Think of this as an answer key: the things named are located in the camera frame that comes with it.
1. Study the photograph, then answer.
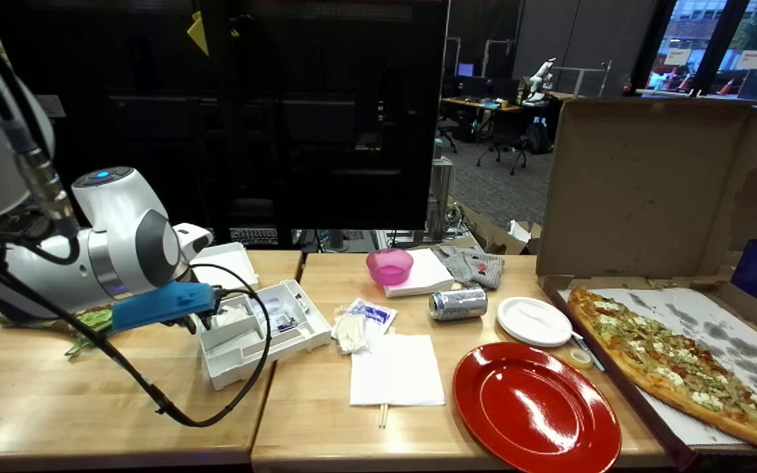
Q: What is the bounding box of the white compartment tray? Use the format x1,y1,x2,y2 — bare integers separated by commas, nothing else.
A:
197,279,333,392

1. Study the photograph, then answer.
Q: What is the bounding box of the white tray lid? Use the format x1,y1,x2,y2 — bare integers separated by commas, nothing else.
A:
191,242,260,290

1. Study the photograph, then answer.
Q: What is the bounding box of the green leafy vegetable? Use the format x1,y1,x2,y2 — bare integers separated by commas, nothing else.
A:
0,305,118,359

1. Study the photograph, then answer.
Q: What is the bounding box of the row of packets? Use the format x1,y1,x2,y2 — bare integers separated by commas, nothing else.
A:
262,296,310,336

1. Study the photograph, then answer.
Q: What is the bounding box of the black keyboard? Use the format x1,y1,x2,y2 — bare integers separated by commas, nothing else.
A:
229,227,281,248

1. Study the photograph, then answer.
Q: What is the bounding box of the clear plastic cutlery packet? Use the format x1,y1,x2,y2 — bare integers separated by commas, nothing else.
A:
332,298,398,355

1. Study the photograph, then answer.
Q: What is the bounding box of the pink plastic bowl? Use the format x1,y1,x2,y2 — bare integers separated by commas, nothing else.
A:
365,248,415,287

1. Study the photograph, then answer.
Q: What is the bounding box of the white paper napkin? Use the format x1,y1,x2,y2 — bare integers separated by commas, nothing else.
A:
349,334,447,407

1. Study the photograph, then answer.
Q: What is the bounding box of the stack of white napkins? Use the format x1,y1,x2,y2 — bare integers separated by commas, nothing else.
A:
383,248,457,299

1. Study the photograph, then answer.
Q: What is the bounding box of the large black screen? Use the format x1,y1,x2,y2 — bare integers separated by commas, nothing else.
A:
0,0,451,232

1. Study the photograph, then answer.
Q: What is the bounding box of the silver drink can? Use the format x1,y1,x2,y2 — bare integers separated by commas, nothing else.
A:
428,287,489,323

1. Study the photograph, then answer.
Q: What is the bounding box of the silver computer tower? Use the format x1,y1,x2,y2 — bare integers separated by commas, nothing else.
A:
426,156,456,245

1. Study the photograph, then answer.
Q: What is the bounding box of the yellow tag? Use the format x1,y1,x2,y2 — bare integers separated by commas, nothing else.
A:
186,11,210,57

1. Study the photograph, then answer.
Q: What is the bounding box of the grey knit glove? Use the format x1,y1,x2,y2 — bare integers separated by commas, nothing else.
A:
440,244,506,290

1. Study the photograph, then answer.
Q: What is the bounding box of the small white plate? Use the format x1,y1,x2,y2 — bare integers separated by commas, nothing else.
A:
496,296,574,348

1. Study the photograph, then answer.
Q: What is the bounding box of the red plate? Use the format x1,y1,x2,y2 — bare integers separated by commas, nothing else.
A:
452,342,623,473

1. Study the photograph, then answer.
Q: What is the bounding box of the wooden desk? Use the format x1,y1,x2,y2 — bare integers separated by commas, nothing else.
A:
440,96,525,143

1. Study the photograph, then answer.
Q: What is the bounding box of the office chair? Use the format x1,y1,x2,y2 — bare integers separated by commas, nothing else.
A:
476,110,532,176

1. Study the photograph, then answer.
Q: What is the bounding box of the black backpack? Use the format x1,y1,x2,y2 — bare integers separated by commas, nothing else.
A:
526,121,554,156

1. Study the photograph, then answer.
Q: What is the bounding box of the pen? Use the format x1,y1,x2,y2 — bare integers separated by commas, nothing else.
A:
571,331,607,374

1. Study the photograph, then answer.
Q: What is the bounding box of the open cardboard pizza box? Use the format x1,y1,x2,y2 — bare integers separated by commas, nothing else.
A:
536,97,757,464

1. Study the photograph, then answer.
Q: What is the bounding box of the pizza slab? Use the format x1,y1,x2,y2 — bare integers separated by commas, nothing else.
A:
567,285,757,453

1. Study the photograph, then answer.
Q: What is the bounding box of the window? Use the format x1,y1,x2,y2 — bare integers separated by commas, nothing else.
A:
645,0,757,109

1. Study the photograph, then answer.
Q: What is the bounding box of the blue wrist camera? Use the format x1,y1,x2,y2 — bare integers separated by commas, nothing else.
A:
112,282,219,333

